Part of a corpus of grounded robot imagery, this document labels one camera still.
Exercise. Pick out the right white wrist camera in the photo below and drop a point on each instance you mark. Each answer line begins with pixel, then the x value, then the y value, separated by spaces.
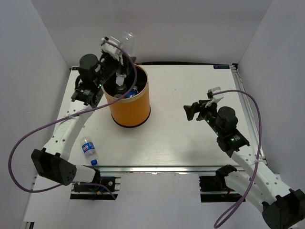
pixel 212 97

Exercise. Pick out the aluminium table rail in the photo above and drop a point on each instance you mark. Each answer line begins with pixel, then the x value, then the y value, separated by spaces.
pixel 250 114
pixel 156 169

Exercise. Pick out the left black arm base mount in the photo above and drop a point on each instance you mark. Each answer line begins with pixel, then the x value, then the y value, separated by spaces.
pixel 106 187

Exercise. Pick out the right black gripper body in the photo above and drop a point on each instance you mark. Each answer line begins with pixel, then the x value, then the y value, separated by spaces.
pixel 208 113

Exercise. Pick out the black label black cap bottle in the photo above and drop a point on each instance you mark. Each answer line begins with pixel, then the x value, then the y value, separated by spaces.
pixel 121 89

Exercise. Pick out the blue label blue cap bottle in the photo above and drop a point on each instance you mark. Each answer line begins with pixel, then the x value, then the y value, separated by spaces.
pixel 89 151

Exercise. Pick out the front aluminium table rail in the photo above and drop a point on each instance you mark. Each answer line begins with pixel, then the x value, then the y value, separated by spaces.
pixel 156 169

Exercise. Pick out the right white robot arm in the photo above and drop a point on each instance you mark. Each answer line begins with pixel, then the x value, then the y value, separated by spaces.
pixel 280 205

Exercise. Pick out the right aluminium table rail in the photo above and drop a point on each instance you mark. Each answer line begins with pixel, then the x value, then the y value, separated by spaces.
pixel 250 114

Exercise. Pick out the blue bottle inside bin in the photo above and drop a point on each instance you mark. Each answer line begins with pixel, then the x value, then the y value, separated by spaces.
pixel 132 93

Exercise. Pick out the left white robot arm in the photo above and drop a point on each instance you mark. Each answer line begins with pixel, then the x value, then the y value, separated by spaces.
pixel 52 161

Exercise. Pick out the orange cylindrical bin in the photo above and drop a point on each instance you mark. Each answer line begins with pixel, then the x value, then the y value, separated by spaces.
pixel 134 111

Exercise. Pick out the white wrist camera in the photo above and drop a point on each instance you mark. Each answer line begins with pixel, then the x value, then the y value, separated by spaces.
pixel 212 97
pixel 109 45

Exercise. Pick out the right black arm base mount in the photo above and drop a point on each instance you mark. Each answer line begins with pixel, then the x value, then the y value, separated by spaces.
pixel 213 189

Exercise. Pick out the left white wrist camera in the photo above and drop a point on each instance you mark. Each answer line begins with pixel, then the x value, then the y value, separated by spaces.
pixel 109 45

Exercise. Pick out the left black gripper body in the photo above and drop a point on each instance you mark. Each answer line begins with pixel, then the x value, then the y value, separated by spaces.
pixel 109 67

